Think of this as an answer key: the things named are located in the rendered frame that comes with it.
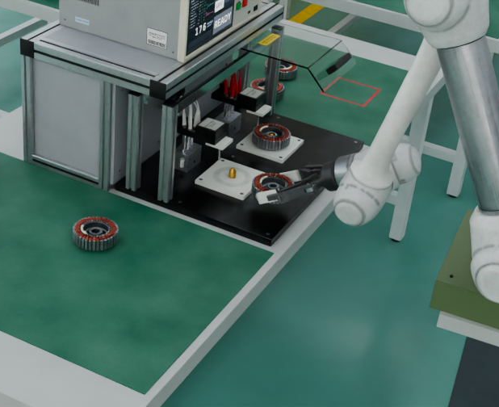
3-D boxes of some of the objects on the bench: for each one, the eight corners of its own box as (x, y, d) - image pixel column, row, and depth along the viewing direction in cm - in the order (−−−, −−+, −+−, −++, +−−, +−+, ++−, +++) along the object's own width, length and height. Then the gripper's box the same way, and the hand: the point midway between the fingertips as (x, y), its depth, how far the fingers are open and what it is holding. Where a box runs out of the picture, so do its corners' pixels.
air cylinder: (200, 161, 286) (202, 144, 283) (187, 173, 280) (188, 155, 277) (185, 156, 288) (186, 139, 285) (171, 167, 282) (172, 149, 279)
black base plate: (362, 148, 307) (364, 140, 306) (270, 247, 257) (271, 239, 256) (226, 104, 323) (227, 98, 322) (115, 190, 273) (115, 182, 272)
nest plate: (304, 143, 301) (304, 140, 300) (282, 164, 289) (283, 160, 289) (258, 128, 306) (259, 125, 305) (236, 148, 294) (236, 144, 294)
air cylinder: (240, 129, 305) (241, 113, 302) (228, 139, 299) (230, 122, 296) (225, 124, 306) (227, 108, 303) (213, 134, 301) (215, 117, 298)
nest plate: (267, 177, 282) (268, 173, 281) (243, 200, 271) (243, 196, 270) (220, 161, 287) (220, 157, 287) (194, 183, 276) (194, 179, 275)
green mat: (274, 253, 255) (274, 253, 255) (144, 395, 207) (144, 394, 207) (-23, 144, 287) (-23, 143, 287) (-194, 245, 240) (-194, 244, 240)
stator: (257, 84, 337) (257, 73, 335) (288, 92, 334) (289, 81, 332) (244, 97, 328) (245, 86, 326) (276, 105, 325) (277, 94, 323)
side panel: (113, 186, 274) (116, 79, 257) (107, 191, 272) (110, 83, 255) (30, 157, 284) (27, 50, 267) (23, 161, 282) (20, 54, 264)
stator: (111, 224, 259) (111, 211, 257) (123, 248, 250) (123, 236, 248) (67, 230, 254) (67, 218, 252) (79, 255, 246) (79, 242, 244)
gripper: (327, 208, 245) (253, 221, 258) (362, 169, 264) (291, 182, 276) (316, 180, 243) (241, 195, 256) (353, 142, 261) (282, 157, 274)
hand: (274, 187), depth 265 cm, fingers closed on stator, 11 cm apart
